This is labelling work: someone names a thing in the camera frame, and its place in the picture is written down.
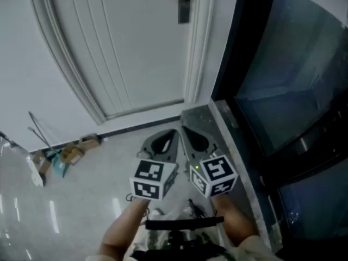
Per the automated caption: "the steel door lock plate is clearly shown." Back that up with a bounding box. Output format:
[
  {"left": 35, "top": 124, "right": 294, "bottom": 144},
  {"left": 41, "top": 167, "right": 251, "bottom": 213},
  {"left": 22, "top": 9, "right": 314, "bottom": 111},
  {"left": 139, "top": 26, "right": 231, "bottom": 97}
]
[{"left": 178, "top": 0, "right": 192, "bottom": 24}]

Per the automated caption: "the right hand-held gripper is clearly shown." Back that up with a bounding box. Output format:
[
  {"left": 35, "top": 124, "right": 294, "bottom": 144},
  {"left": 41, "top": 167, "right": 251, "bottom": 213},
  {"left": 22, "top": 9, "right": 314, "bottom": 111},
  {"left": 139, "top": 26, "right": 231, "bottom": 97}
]
[{"left": 181, "top": 125, "right": 239, "bottom": 198}]

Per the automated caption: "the brown cardboard box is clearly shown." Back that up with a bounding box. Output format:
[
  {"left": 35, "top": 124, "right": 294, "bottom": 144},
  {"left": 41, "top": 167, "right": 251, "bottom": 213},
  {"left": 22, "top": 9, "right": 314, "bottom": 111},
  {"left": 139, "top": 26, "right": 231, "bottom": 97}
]
[
  {"left": 32, "top": 150, "right": 53, "bottom": 174},
  {"left": 60, "top": 142, "right": 86, "bottom": 166},
  {"left": 78, "top": 134, "right": 102, "bottom": 151}
]

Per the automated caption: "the dark stone plinth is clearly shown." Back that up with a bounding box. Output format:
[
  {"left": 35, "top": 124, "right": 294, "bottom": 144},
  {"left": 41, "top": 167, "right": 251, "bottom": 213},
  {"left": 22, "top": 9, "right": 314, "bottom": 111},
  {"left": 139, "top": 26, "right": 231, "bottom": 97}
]
[{"left": 179, "top": 99, "right": 275, "bottom": 255}]

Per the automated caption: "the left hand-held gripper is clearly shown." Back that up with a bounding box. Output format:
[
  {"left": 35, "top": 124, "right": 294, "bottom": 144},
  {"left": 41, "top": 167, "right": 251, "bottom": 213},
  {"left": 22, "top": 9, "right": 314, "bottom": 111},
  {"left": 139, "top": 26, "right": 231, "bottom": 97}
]
[{"left": 129, "top": 128, "right": 181, "bottom": 202}]

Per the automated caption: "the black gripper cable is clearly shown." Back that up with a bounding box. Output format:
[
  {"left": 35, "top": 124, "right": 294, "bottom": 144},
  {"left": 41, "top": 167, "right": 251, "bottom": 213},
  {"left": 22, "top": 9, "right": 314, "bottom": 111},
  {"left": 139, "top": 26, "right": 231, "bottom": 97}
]
[{"left": 187, "top": 198, "right": 209, "bottom": 220}]

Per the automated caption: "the white panelled door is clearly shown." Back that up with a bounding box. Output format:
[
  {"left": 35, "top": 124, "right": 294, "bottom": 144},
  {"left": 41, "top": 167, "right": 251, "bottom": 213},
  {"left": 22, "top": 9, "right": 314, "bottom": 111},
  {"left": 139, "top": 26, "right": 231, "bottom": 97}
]
[{"left": 28, "top": 0, "right": 218, "bottom": 125}]

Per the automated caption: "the black chest camera mount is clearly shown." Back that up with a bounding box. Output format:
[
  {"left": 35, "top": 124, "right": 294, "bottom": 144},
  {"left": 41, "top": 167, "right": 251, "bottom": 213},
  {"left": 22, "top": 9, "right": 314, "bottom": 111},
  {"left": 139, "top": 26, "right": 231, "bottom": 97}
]
[{"left": 145, "top": 216, "right": 225, "bottom": 261}]

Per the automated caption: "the person's left forearm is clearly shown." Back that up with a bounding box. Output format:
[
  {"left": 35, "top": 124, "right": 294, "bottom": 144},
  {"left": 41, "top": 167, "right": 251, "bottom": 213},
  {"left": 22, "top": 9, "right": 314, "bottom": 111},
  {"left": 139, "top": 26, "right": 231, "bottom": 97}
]
[{"left": 99, "top": 198, "right": 152, "bottom": 256}]

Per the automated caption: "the person's right forearm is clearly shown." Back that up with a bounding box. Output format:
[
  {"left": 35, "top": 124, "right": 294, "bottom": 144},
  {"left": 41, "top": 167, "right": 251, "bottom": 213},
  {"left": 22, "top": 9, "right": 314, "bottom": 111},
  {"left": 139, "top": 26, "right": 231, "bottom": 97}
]
[{"left": 212, "top": 196, "right": 257, "bottom": 248}]

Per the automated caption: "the person's light clothing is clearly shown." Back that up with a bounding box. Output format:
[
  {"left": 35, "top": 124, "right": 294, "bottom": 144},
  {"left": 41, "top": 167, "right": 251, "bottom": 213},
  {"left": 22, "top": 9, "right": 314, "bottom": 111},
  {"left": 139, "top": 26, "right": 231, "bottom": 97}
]
[{"left": 85, "top": 207, "right": 283, "bottom": 261}]

